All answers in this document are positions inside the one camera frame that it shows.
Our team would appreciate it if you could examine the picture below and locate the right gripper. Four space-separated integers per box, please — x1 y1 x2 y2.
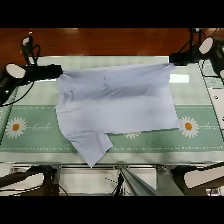
168 48 202 66

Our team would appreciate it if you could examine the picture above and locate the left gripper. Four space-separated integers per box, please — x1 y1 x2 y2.
37 63 64 82

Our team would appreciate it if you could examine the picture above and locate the light blue T-shirt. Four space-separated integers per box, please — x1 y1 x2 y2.
54 62 181 169

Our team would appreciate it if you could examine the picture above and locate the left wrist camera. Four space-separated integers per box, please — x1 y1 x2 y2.
20 32 42 65

